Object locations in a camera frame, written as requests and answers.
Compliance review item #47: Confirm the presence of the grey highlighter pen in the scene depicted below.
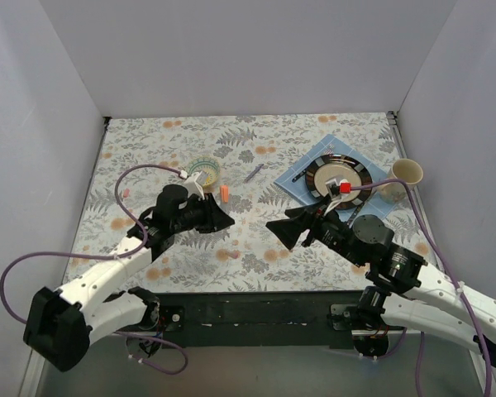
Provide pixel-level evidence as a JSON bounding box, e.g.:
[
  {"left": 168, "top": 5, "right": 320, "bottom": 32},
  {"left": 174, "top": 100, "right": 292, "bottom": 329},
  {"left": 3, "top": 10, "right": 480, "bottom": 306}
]
[{"left": 220, "top": 185, "right": 230, "bottom": 203}]

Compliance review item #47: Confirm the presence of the purple pen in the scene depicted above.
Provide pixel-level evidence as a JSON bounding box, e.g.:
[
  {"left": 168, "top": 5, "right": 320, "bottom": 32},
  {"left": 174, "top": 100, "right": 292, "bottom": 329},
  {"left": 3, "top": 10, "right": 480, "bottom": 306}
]
[{"left": 243, "top": 164, "right": 265, "bottom": 184}]

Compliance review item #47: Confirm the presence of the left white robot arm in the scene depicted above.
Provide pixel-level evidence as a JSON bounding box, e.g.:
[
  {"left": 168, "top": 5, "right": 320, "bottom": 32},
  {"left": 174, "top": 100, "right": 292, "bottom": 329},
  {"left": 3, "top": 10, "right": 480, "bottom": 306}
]
[{"left": 23, "top": 184, "right": 235, "bottom": 372}]

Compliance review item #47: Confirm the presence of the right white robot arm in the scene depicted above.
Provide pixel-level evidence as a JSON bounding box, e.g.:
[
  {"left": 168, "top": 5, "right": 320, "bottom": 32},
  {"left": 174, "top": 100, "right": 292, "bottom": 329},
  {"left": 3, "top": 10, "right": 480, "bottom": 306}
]
[{"left": 266, "top": 204, "right": 496, "bottom": 368}]

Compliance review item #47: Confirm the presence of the blue checked cloth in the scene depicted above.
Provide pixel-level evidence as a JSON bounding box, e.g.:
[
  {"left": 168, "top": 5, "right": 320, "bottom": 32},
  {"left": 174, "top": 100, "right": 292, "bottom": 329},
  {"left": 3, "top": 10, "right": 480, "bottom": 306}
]
[{"left": 274, "top": 135, "right": 395, "bottom": 223}]

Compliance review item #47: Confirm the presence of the patterned glass bowl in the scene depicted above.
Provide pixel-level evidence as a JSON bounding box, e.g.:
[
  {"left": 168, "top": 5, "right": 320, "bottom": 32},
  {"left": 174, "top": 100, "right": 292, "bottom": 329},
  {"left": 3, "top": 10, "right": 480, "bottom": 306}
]
[{"left": 187, "top": 155, "right": 221, "bottom": 188}]

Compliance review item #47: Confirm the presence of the floral table mat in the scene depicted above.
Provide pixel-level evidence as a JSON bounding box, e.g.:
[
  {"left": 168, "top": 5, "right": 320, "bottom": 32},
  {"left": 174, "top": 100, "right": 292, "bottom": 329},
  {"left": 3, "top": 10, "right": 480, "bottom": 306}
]
[{"left": 61, "top": 112, "right": 429, "bottom": 294}]

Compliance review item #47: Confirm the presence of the dark striped plate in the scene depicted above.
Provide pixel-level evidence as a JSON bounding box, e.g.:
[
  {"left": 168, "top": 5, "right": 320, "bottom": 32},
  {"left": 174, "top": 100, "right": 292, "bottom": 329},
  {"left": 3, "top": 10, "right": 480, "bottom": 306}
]
[{"left": 305, "top": 154, "right": 373, "bottom": 199}]

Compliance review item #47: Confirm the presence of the cream ceramic mug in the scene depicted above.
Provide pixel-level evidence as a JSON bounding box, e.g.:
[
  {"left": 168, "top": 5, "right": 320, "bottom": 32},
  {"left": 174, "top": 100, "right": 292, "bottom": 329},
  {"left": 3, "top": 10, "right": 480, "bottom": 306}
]
[{"left": 379, "top": 158, "right": 423, "bottom": 203}]

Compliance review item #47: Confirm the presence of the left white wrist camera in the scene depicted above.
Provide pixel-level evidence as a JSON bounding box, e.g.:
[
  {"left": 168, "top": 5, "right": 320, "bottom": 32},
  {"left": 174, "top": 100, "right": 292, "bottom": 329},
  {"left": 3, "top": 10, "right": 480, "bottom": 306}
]
[{"left": 183, "top": 170, "right": 208, "bottom": 199}]

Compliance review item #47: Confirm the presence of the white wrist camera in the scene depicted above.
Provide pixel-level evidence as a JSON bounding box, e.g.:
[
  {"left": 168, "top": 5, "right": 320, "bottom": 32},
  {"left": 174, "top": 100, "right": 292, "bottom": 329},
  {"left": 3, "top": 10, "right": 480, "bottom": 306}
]
[
  {"left": 183, "top": 170, "right": 208, "bottom": 199},
  {"left": 324, "top": 177, "right": 351, "bottom": 215}
]

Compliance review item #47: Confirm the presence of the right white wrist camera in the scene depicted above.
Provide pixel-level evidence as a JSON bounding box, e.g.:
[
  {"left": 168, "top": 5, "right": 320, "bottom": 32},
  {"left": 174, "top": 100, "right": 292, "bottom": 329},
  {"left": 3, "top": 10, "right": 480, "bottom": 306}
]
[{"left": 324, "top": 177, "right": 351, "bottom": 215}]

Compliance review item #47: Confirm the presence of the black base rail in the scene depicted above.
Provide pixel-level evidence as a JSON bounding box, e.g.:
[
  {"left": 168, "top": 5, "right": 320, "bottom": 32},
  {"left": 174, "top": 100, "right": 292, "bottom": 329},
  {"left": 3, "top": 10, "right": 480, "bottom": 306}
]
[{"left": 119, "top": 292, "right": 414, "bottom": 351}]

